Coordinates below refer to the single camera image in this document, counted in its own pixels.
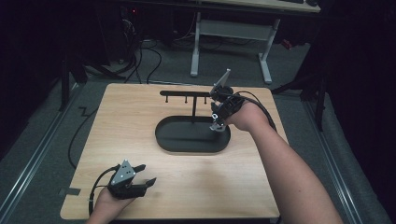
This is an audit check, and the white-framed desk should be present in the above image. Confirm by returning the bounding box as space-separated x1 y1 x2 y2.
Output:
190 0 321 86

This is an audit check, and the grey tape strip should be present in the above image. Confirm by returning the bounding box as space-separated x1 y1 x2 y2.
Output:
63 187 82 197

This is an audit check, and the person's right hand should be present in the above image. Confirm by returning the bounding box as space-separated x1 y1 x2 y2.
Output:
225 101 273 133

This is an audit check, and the right hand-held gripper black cable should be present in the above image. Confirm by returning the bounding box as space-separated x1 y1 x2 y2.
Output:
233 91 278 133

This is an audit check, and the grey plush toy keychain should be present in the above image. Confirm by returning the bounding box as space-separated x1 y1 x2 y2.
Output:
208 112 227 133

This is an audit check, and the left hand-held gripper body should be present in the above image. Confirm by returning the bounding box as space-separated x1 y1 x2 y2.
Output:
106 159 148 201

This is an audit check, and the aluminium floor rail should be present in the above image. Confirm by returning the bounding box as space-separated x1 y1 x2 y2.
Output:
302 100 366 224
0 83 82 217

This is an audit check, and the black key stand with tray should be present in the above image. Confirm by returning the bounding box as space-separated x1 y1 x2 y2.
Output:
154 90 232 154

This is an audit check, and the hand-held gripper black cable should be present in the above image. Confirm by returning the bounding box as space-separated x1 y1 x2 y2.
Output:
233 91 278 133
88 164 121 217

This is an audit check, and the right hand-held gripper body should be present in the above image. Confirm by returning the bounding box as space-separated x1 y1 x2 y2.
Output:
209 68 246 121

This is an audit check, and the bundle of black cables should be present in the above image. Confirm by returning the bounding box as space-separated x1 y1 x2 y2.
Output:
120 12 163 85

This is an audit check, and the person's left hand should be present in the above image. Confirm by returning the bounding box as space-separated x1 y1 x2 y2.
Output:
92 187 135 217

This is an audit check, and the thin black floor cable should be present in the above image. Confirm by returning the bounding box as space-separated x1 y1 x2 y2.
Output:
67 106 101 170

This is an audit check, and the black metal stand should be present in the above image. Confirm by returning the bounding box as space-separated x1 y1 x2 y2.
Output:
270 73 329 133
58 52 126 112

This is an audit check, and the left hand-held gripper black cable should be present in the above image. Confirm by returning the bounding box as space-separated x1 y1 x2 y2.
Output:
88 164 121 217

